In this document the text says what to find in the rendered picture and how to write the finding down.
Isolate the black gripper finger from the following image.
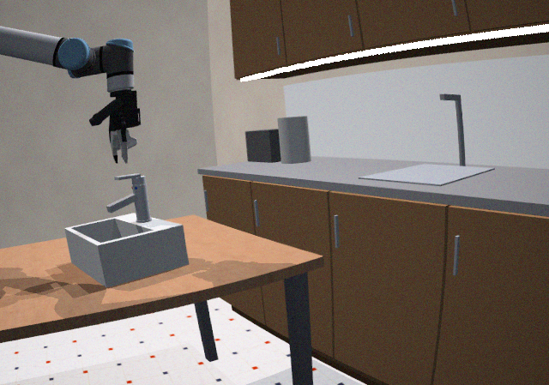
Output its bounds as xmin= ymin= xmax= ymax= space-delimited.
xmin=118 ymin=117 xmax=137 ymax=163
xmin=109 ymin=124 xmax=120 ymax=163

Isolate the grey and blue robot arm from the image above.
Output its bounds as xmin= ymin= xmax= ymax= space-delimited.
xmin=0 ymin=27 xmax=134 ymax=126

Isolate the grey mixer tap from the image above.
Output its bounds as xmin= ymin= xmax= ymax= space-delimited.
xmin=106 ymin=174 xmax=152 ymax=223

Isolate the grey square sink basin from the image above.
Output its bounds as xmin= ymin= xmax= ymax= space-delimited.
xmin=64 ymin=214 xmax=189 ymax=288

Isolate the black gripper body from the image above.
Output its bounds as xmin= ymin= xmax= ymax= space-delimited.
xmin=109 ymin=89 xmax=141 ymax=131

